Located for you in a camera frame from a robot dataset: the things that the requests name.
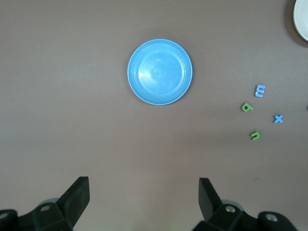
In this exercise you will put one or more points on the blue plastic plate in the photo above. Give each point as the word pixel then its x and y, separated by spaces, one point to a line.
pixel 160 72

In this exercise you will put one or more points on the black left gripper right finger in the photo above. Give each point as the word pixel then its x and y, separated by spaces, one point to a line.
pixel 216 216

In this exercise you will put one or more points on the cream plastic plate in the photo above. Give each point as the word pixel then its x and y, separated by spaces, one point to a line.
pixel 302 19

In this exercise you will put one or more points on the brown table cover sheet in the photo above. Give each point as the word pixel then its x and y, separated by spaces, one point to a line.
pixel 72 120

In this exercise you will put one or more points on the green foam letter n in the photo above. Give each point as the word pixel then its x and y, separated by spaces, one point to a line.
pixel 257 136

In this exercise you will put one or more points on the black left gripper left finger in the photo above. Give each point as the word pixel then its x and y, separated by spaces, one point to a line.
pixel 60 216

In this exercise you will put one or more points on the blue foam letter x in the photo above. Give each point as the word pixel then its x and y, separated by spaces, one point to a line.
pixel 278 119

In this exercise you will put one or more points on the green foam letter q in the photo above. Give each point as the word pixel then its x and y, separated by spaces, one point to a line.
pixel 246 108

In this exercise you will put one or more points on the blue foam letter E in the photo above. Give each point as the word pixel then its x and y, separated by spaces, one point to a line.
pixel 260 91

